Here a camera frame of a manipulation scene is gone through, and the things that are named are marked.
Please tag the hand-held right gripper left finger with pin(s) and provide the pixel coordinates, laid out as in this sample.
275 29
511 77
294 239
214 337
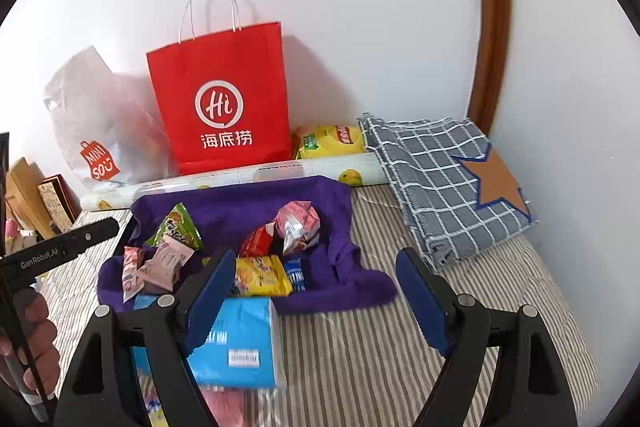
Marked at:
210 302

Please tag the pink and silver snack packet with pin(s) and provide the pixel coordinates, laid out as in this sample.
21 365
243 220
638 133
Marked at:
297 222

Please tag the grey checked cloth with star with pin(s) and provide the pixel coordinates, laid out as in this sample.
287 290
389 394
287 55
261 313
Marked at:
430 177

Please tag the white and pink snack packet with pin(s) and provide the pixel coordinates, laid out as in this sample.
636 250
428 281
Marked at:
131 274

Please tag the person's left hand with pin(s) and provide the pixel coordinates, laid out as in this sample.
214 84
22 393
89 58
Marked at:
42 342

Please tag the white plastic shopping bag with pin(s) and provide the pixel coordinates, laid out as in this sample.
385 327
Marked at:
100 107

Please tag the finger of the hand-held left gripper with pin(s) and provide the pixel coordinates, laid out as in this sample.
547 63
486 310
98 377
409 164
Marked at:
60 249

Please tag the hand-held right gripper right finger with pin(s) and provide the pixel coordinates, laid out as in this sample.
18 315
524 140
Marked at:
425 302

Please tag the red paper shopping bag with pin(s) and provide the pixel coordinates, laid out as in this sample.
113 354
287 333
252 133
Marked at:
220 67

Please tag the yellow chip bag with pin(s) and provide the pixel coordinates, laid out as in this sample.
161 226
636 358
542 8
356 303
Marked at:
325 139

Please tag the blue tissue pack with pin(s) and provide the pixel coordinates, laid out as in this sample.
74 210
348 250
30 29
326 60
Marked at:
240 337

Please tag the blue cookie packet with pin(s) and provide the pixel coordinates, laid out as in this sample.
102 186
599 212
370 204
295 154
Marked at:
295 274

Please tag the rolled sheet with lemon print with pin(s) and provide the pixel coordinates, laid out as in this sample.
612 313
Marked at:
300 169

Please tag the pile of clothes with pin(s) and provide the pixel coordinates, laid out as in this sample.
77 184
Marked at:
15 232

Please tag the light wooden furniture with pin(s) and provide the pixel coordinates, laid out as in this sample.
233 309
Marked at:
27 187

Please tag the striped quilt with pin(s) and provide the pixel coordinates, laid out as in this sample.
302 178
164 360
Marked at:
360 357

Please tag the green triangular snack packet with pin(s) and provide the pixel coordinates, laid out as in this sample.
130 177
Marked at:
175 229

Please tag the yellow cracker packet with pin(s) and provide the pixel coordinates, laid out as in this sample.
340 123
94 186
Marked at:
262 277

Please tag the brown wooden frame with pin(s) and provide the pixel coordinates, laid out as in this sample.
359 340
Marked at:
492 7

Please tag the patterned box with dark frame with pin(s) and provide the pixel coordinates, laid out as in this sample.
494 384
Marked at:
57 202

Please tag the red snack packet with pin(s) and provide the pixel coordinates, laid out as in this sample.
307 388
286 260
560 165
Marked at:
255 242

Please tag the purple towel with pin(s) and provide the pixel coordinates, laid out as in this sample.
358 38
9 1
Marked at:
230 207

